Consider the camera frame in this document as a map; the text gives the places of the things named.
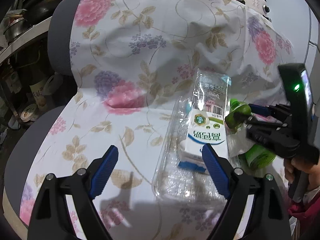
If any small printed bowl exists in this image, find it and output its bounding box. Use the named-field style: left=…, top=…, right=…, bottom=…
left=20, top=103, right=38, bottom=122

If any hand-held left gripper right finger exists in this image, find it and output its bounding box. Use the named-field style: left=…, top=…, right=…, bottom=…
left=201, top=144, right=292, bottom=240

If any white labelled bottle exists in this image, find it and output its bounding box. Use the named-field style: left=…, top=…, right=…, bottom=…
left=29, top=79, right=48, bottom=111

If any person's right hand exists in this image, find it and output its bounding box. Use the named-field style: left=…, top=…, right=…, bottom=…
left=284, top=158, right=320, bottom=192

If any clear plastic wrapper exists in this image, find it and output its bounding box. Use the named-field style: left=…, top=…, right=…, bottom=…
left=191, top=68, right=232, bottom=120

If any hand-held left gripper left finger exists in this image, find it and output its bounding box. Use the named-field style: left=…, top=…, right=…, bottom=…
left=27, top=145, right=119, bottom=240

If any white and blue milk carton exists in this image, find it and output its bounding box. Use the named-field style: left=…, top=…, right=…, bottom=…
left=177, top=110, right=229, bottom=175

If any person's right forearm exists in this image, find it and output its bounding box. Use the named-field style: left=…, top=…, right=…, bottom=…
left=287, top=185, right=320, bottom=240

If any grey office chair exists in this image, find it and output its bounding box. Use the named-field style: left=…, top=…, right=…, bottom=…
left=4, top=0, right=85, bottom=233

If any steel stove counter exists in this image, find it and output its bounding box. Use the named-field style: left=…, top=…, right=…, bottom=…
left=0, top=22, right=50, bottom=66

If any floral printed cloth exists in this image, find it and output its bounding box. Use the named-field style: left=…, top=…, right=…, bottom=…
left=19, top=0, right=295, bottom=240

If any black wok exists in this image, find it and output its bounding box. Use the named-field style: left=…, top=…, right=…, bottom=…
left=22, top=0, right=63, bottom=23

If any green plastic bottle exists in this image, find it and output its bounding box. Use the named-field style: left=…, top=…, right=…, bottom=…
left=225, top=99, right=277, bottom=169

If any white kitchen appliance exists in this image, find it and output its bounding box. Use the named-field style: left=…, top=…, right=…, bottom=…
left=240, top=0, right=272, bottom=23

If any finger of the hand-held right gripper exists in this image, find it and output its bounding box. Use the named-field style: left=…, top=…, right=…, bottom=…
left=224, top=112, right=300, bottom=159
left=248, top=103, right=293, bottom=124

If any translucent plastic jug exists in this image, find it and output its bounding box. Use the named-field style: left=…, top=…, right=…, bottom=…
left=41, top=74, right=63, bottom=96

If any clear plastic tray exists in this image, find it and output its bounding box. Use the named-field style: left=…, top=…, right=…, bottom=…
left=152, top=96, right=230, bottom=203

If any steel pot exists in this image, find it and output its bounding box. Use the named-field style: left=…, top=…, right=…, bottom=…
left=2, top=9, right=28, bottom=43

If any white refrigerator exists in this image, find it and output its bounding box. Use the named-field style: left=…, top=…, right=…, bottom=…
left=256, top=0, right=320, bottom=64

